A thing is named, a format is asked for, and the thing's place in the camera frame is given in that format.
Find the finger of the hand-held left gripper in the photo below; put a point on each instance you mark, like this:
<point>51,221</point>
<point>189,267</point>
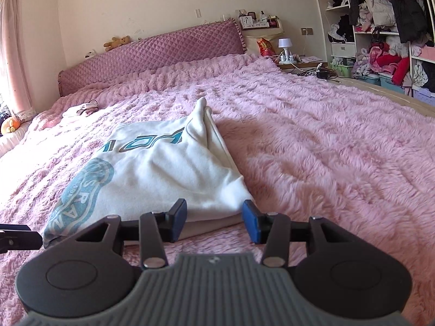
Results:
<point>20,239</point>

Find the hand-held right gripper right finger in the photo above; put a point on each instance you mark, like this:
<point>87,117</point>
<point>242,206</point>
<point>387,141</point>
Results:
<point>251,221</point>

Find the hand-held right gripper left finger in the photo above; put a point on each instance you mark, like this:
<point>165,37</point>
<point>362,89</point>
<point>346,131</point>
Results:
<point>180,218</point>

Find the white printed sweatshirt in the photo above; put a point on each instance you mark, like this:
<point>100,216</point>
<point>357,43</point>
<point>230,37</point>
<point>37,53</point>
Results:
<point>163,176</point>

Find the pile of pink red clothes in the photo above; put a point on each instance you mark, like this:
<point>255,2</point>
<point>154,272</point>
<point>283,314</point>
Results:
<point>387,62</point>

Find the white cushion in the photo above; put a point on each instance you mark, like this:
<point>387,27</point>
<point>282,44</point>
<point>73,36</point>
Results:
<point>10,142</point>

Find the pink fluffy blanket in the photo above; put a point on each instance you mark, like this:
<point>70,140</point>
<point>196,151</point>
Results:
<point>323,142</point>

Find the orange plush toy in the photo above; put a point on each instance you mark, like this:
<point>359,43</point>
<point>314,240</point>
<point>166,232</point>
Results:
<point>9,125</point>

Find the small white garment on bed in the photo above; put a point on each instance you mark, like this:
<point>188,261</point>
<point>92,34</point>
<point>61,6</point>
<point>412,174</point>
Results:
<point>80,110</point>

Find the black power adapter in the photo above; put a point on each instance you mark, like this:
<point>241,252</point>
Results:
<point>322,74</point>

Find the pink quilted headboard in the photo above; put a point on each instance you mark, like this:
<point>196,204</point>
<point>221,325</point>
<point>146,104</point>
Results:
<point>153,51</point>

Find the wooden nightstand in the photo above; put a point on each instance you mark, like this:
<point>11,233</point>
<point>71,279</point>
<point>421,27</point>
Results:
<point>306,60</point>

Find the red snack bag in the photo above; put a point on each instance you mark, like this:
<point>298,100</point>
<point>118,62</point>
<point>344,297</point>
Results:
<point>266,47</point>

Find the green storage bin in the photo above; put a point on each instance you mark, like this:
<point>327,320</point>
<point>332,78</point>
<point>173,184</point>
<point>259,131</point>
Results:
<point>343,71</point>

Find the white table lamp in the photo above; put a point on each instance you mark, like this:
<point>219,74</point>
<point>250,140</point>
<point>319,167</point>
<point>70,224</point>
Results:
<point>285,43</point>

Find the pink curtain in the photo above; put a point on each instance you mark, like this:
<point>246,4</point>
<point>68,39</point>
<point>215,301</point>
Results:
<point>17,57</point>

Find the brown teddy bear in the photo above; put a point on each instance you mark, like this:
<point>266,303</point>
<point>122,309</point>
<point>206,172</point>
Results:
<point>117,43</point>

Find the teal storage bin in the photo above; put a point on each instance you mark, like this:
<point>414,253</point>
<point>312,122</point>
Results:
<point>390,83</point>

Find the white open wardrobe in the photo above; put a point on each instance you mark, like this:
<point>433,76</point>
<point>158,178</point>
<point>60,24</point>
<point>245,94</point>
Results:
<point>322,20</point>

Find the black coat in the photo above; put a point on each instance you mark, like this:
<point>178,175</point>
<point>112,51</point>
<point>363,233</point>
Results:
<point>407,6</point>

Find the wall shelf organizer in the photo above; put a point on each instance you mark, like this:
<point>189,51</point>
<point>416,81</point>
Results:
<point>251,23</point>

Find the brass wall socket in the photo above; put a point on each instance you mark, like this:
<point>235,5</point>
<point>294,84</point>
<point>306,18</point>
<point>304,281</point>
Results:
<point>307,31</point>

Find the white wall switch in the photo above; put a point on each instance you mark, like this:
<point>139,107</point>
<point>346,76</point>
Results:
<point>197,13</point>

